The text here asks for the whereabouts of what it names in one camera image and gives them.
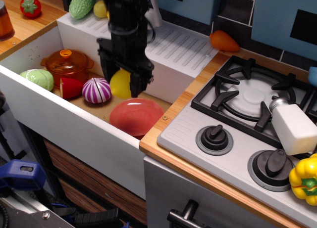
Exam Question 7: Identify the red plastic plate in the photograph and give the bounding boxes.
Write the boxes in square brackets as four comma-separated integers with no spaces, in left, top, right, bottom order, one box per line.
[109,98,164,139]

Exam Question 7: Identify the blue clamp handle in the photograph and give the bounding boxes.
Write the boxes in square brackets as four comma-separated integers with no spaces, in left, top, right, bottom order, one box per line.
[0,159,46,190]

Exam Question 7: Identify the green toy bitter gourd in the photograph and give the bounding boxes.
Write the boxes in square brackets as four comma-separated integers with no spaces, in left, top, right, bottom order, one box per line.
[69,0,96,19]

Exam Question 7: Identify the amber glass jar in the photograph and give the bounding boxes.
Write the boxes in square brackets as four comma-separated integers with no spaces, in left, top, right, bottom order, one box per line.
[0,0,15,41]

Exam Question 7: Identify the yellow toy potato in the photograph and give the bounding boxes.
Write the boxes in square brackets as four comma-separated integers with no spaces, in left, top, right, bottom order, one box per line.
[93,0,108,18]

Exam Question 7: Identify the grey toy stove top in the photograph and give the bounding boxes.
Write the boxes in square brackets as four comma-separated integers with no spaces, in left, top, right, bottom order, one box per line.
[157,55,317,228]

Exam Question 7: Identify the red toy tomato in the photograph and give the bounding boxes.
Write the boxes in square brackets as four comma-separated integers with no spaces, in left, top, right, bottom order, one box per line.
[20,0,42,18]

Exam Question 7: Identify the green toy cabbage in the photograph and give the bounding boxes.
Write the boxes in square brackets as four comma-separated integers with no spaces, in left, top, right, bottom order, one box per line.
[19,69,54,91]

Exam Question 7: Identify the white toy sink basin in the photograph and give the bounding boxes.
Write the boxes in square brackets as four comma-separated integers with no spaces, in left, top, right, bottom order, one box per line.
[0,14,217,198]

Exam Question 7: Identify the orange toy carrot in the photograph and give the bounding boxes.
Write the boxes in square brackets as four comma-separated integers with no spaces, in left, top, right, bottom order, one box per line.
[209,30,240,52]

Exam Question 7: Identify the blue object at edge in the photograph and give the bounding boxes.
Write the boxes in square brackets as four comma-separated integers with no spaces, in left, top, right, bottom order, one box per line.
[308,66,317,87]

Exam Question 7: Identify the yellow toy lemon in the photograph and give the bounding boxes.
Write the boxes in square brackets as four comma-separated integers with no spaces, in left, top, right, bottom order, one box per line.
[110,69,131,99]

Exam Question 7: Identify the purple striped toy onion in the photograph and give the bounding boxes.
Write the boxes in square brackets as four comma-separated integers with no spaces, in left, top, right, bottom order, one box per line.
[82,77,112,104]

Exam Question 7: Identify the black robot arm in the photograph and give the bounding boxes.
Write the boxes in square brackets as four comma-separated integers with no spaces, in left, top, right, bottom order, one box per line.
[97,0,154,97]

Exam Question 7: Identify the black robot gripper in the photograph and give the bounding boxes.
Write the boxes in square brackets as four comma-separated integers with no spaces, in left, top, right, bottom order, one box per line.
[97,21,154,97]

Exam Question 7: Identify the orange transparent toy pot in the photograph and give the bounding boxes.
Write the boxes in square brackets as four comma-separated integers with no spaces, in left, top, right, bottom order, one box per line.
[40,49,94,88]

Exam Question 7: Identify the grey toy faucet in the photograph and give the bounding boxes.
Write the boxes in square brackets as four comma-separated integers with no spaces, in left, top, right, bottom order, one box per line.
[145,0,162,29]

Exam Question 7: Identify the black stove knob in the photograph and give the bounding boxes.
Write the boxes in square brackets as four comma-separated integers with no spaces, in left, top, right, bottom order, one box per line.
[196,125,233,156]
[248,149,295,192]

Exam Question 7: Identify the black stove burner grate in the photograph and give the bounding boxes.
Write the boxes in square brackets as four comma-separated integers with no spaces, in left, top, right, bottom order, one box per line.
[191,56,317,148]

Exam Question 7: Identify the white salt shaker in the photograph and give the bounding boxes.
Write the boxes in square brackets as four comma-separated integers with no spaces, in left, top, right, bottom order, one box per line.
[269,98,317,155]

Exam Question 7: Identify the black right stove knob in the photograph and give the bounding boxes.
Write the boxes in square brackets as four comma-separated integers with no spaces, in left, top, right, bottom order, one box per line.
[248,149,295,192]

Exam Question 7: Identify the metal oven door handle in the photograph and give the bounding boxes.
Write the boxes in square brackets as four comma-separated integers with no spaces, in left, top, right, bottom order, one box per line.
[167,199,209,228]

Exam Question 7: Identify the red toy apple half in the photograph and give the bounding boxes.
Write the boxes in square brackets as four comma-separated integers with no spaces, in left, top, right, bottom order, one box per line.
[60,78,84,99]

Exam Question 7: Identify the black left stove knob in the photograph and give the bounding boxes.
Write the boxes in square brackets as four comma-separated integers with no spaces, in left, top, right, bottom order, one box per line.
[196,125,233,156]

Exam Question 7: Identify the yellow toy bell pepper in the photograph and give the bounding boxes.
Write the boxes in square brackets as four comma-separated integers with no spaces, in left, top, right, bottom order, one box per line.
[289,154,317,206]

